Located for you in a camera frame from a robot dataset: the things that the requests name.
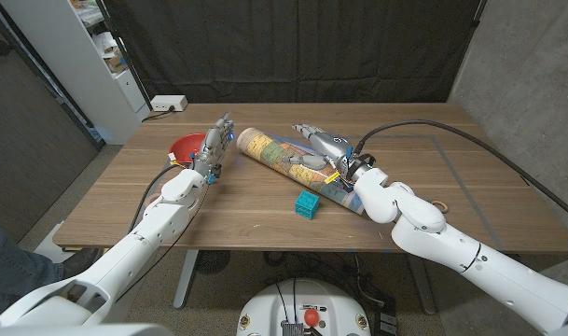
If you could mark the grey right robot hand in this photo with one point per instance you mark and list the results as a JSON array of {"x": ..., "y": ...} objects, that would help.
[{"x": 332, "y": 144}]

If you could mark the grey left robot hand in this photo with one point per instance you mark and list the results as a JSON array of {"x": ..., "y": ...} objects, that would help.
[{"x": 211, "y": 149}]

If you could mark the colourful map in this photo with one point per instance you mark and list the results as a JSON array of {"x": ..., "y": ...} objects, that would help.
[{"x": 269, "y": 151}]

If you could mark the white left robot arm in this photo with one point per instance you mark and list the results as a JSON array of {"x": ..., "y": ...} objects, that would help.
[{"x": 157, "y": 224}]

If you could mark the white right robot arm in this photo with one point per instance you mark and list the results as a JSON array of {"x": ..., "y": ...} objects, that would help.
[{"x": 451, "y": 247}]

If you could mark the red plate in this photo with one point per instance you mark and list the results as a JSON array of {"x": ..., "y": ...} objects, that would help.
[{"x": 185, "y": 145}]

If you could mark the teal blue block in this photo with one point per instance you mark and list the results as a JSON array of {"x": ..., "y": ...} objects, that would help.
[{"x": 307, "y": 204}]

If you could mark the orange grey scissors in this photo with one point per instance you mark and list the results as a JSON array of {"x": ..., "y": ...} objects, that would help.
[{"x": 440, "y": 202}]

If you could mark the white power strip box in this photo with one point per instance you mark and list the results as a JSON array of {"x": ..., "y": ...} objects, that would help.
[{"x": 168, "y": 102}]

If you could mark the black curtain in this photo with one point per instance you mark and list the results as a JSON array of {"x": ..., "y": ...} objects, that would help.
[{"x": 288, "y": 46}]

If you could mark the black round grille object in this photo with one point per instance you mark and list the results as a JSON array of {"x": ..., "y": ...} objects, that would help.
[{"x": 212, "y": 261}]

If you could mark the small cardboard box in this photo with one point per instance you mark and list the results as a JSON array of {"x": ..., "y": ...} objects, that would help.
[{"x": 115, "y": 63}]

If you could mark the grey table leg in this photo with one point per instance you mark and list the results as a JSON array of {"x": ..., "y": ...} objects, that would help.
[
  {"x": 184, "y": 280},
  {"x": 422, "y": 284}
]

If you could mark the white shelf cabinet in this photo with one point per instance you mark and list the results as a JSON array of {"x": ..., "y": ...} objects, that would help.
[{"x": 78, "y": 70}]

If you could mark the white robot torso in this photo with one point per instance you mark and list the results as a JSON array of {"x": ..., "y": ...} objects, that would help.
[{"x": 265, "y": 308}]

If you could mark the dark shoe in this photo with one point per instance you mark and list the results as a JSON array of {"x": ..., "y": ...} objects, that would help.
[{"x": 80, "y": 262}]

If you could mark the red emergency button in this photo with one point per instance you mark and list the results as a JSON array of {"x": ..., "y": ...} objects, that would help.
[{"x": 311, "y": 317}]

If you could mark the black floor power strip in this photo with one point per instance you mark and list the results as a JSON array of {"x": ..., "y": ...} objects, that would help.
[{"x": 387, "y": 323}]

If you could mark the person's leg in jeans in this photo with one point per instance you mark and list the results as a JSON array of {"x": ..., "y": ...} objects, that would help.
[{"x": 13, "y": 270}]

